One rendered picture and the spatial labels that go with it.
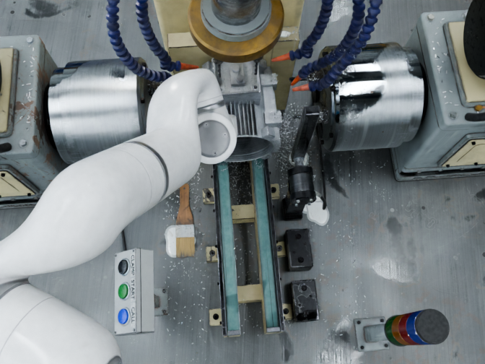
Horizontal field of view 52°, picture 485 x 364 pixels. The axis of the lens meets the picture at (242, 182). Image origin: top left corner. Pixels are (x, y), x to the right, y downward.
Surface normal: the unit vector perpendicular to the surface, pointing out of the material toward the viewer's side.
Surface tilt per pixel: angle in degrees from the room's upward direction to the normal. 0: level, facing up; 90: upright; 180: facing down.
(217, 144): 31
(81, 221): 38
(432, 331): 0
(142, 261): 51
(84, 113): 24
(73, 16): 0
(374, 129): 62
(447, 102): 0
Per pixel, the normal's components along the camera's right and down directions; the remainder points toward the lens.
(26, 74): 0.01, -0.32
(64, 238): 0.33, 0.21
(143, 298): 0.78, -0.25
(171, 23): 0.07, 0.95
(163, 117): -0.44, -0.51
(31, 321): 0.19, -0.69
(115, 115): 0.04, 0.16
